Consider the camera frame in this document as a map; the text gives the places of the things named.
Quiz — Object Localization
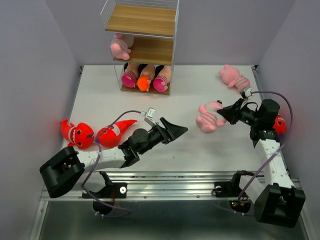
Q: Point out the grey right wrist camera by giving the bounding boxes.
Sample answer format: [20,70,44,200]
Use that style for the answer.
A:
[239,86,253,101]

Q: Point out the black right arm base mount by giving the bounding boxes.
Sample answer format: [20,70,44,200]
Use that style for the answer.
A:
[212,170,265,216]

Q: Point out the wooden three-tier wire shelf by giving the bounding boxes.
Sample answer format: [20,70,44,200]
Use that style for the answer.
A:
[100,0,180,96]

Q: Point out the boy doll orange shorts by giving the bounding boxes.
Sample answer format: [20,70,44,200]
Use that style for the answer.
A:
[137,64,156,92]

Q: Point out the red fish plush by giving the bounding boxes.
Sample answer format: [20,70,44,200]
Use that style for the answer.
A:
[95,119,137,149]
[273,114,287,139]

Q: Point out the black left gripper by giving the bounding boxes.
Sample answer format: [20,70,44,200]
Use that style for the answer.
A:
[137,117,187,155]

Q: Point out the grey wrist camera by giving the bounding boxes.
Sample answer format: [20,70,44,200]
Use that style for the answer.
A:
[140,107,158,127]
[239,86,253,101]

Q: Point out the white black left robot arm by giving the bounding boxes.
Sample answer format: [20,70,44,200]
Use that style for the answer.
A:
[39,117,188,199]

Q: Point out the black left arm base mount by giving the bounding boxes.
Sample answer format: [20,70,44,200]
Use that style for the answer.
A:
[82,171,131,218]

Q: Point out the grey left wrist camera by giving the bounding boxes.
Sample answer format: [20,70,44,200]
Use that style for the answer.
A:
[140,107,158,127]

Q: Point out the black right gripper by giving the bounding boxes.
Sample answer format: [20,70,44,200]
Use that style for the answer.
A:
[216,98,261,127]

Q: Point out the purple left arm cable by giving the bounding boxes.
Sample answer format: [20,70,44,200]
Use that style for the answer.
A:
[81,109,148,218]

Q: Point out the red shark plush left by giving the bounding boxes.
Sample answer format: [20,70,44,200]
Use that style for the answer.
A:
[60,119,95,150]

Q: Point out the boy doll pink shorts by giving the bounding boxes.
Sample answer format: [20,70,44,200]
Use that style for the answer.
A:
[121,62,139,88]

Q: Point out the aluminium mounting rail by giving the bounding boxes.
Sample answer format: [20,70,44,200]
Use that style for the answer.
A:
[40,171,237,202]

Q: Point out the pink pig plush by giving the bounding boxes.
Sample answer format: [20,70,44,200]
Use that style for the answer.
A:
[195,100,227,134]
[110,33,134,60]
[218,64,250,93]

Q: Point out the red fish plush right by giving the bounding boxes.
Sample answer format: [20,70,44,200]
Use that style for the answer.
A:
[273,114,287,139]

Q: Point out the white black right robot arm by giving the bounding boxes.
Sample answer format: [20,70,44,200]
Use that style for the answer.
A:
[212,98,306,228]

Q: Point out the red fish plush left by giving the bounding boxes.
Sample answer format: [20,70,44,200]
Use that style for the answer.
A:
[95,119,137,149]

